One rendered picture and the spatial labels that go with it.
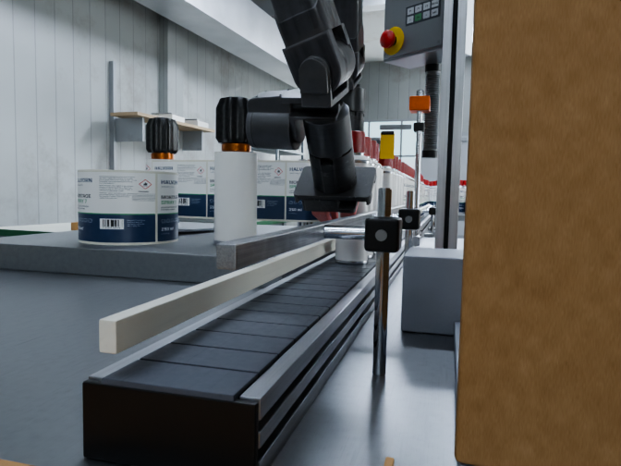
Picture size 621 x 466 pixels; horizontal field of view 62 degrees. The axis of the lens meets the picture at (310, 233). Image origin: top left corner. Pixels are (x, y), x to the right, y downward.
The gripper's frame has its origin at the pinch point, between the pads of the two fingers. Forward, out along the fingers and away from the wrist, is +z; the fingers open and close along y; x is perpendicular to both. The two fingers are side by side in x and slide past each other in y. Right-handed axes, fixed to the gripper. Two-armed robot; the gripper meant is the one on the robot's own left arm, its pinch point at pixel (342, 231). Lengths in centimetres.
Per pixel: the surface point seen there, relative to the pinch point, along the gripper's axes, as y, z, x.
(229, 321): 2.5, -16.9, 29.6
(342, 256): 0.8, 6.2, -0.9
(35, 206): 312, 184, -205
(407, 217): -9.3, -1.9, -1.4
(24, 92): 313, 109, -255
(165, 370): 1.2, -24.7, 39.1
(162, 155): 59, 20, -47
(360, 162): -1.5, -4.9, -10.2
